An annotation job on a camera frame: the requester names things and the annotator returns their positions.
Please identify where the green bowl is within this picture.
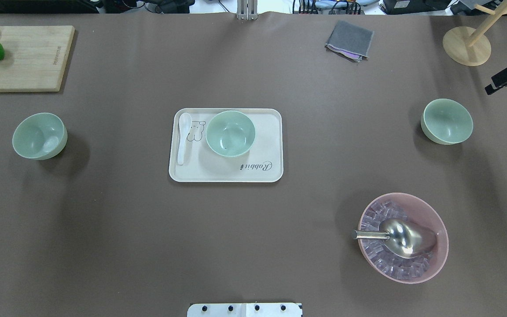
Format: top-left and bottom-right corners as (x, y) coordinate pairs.
(12, 113), (68, 160)
(206, 111), (256, 157)
(420, 99), (474, 145)

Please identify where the wooden cup tree stand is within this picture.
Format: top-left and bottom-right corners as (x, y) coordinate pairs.
(442, 0), (507, 66)

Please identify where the grey folded cloth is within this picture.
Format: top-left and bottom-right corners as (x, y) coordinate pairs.
(325, 21), (374, 62)

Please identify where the metal ice scoop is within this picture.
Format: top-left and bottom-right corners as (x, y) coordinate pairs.
(352, 218), (437, 258)

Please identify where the pink bowl with ice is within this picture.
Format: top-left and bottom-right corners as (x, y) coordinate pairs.
(357, 192), (449, 284)

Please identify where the cream rabbit serving tray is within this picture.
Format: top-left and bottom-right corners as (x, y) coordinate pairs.
(169, 108), (284, 183)

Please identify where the white ceramic spoon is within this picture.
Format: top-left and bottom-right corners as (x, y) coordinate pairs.
(177, 112), (192, 165)

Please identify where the bamboo cutting board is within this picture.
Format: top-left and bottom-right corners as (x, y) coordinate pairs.
(0, 26), (75, 92)

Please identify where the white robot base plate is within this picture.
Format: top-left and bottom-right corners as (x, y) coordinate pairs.
(187, 302), (303, 317)

